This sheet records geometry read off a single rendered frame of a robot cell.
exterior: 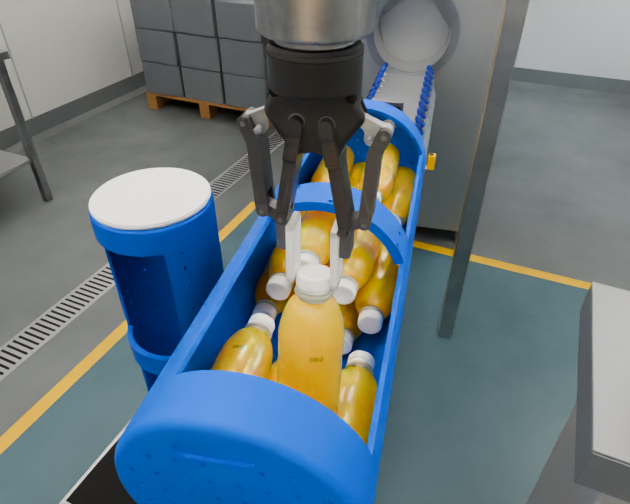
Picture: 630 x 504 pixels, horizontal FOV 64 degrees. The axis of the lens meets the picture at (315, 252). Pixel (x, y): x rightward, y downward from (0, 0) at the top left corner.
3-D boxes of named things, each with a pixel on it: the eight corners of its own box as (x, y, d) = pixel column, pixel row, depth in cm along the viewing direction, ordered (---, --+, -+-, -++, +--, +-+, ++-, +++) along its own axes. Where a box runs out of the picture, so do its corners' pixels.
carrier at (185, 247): (175, 384, 184) (144, 455, 161) (120, 167, 132) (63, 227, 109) (251, 391, 181) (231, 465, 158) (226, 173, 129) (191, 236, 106)
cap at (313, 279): (293, 282, 54) (293, 267, 53) (328, 281, 55) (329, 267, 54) (297, 301, 51) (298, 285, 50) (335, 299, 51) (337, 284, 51)
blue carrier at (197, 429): (426, 207, 126) (425, 94, 110) (376, 596, 58) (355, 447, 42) (317, 206, 134) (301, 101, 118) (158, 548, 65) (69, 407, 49)
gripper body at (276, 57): (378, 28, 40) (370, 137, 46) (276, 22, 42) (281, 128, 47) (361, 53, 34) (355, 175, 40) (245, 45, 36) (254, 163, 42)
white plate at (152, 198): (119, 164, 130) (121, 168, 131) (64, 222, 108) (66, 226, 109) (224, 170, 128) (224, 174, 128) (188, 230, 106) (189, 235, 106)
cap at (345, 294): (331, 275, 78) (329, 282, 76) (356, 276, 77) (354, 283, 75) (334, 294, 80) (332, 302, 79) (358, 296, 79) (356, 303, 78)
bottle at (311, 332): (274, 407, 63) (277, 274, 55) (329, 403, 64) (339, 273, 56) (279, 450, 57) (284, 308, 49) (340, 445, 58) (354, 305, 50)
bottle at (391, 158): (363, 158, 116) (347, 198, 102) (382, 136, 112) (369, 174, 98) (386, 176, 118) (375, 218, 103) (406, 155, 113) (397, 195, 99)
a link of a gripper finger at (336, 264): (336, 215, 49) (344, 216, 49) (335, 272, 53) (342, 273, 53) (329, 232, 47) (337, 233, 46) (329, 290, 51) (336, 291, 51)
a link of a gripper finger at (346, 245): (342, 205, 47) (374, 209, 47) (341, 249, 50) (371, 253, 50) (339, 213, 46) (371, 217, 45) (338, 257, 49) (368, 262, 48)
